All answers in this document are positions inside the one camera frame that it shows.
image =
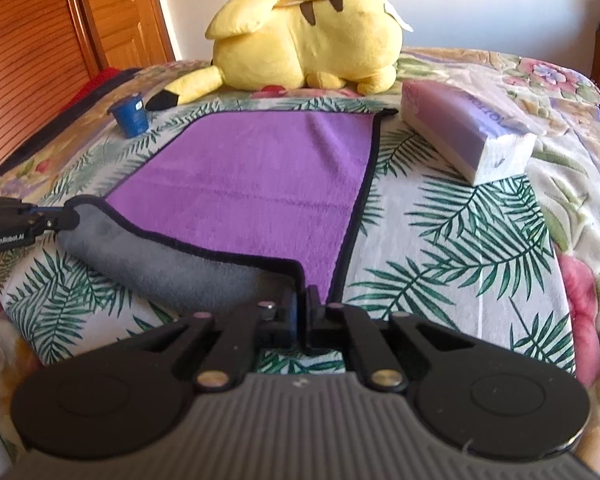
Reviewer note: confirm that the floral palm leaf bedspread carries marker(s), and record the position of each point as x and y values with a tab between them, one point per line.
516	262

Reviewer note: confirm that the dark navy blanket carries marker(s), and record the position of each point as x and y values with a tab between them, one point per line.
50	132

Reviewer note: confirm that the yellow Pikachu plush toy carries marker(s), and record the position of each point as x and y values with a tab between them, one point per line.
320	44

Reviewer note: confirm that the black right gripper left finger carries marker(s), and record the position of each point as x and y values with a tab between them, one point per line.
120	398

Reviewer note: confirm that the purple and grey towel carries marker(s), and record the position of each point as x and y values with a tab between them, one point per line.
239	207

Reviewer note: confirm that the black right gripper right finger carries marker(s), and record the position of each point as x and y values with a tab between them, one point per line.
477	397

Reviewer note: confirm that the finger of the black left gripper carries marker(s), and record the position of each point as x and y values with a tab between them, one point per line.
14	207
21	230

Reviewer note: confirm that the red blanket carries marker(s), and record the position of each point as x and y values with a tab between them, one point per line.
95	89

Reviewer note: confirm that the blue plastic cup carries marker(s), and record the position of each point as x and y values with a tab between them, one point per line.
130	115

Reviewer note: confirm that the wooden louvered wardrobe door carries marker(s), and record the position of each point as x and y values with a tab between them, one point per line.
43	63

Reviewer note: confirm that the pink tissue pack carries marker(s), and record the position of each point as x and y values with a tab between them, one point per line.
479	130

